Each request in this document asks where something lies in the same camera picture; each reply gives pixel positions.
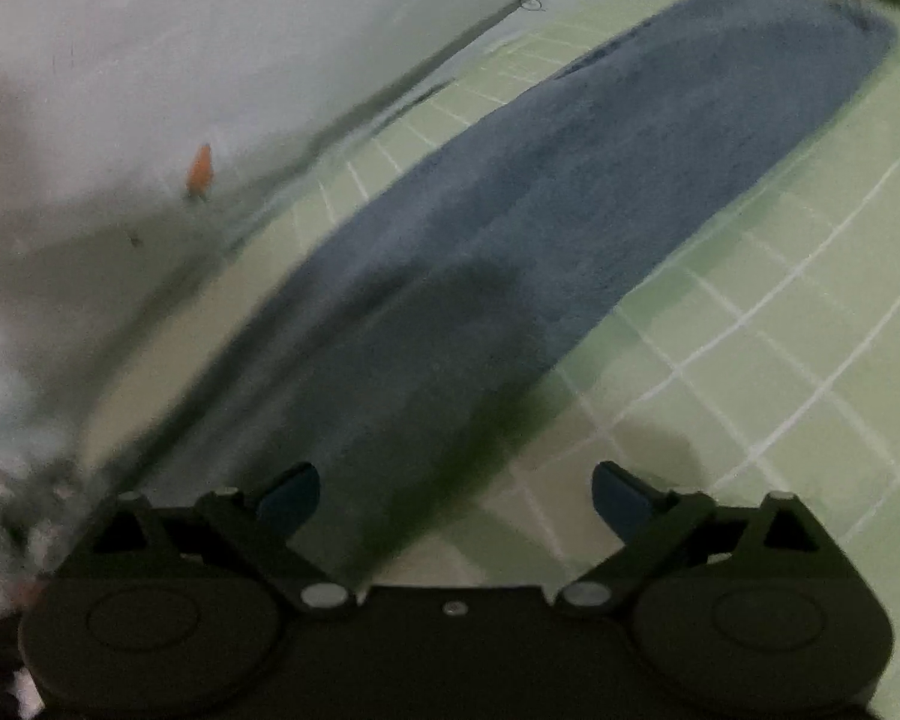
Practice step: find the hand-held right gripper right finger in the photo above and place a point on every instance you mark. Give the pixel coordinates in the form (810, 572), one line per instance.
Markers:
(616, 501)

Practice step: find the blue denim jeans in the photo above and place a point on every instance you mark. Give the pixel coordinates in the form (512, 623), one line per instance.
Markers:
(570, 202)

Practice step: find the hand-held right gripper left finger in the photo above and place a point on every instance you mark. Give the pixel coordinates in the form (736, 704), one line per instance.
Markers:
(294, 499)

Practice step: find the green checked mat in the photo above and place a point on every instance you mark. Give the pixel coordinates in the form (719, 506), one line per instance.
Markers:
(795, 315)

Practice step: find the white carrot print sheet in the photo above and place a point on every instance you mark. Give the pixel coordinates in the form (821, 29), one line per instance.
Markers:
(195, 30)

